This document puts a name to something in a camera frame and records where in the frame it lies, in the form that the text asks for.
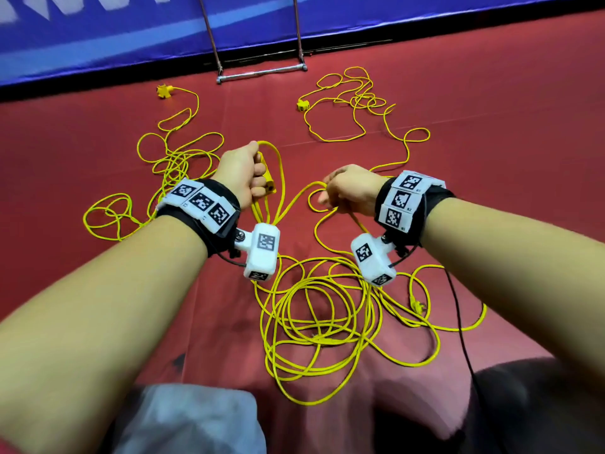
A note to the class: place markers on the blue banner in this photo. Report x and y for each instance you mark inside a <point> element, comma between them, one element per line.
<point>142,33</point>

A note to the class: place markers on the black marker wristband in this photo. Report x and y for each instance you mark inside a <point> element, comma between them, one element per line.
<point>411,205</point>
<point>197,212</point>

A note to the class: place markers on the person's right forearm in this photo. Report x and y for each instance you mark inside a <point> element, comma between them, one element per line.
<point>529,288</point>

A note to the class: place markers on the person's left forearm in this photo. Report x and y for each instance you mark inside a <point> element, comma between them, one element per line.
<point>94,335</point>

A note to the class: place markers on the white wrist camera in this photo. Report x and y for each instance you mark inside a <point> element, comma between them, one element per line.
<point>262,250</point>
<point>372,258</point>

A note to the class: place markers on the person's right hand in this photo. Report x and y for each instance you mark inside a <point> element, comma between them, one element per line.
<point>357,189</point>

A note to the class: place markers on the metal rack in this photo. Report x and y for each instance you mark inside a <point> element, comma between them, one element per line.
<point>260,73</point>

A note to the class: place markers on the person's left hand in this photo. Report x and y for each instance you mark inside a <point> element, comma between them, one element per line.
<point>238,173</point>

